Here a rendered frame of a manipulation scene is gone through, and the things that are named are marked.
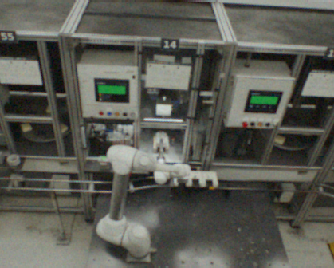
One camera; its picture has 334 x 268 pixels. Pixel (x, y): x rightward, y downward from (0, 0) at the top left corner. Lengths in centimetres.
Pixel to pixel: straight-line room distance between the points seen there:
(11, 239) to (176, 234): 172
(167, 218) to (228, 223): 50
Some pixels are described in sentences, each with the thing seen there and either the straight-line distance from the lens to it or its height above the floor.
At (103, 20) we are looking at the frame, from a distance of 263.
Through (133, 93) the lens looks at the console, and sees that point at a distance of 249.
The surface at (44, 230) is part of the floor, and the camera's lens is 372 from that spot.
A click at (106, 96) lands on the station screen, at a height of 159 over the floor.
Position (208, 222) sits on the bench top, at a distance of 289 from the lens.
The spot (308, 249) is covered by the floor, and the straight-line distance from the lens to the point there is 388.
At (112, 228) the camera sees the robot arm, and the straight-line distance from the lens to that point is 249.
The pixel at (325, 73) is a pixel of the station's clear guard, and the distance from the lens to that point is 268.
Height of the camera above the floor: 301
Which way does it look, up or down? 40 degrees down
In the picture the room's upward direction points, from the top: 4 degrees clockwise
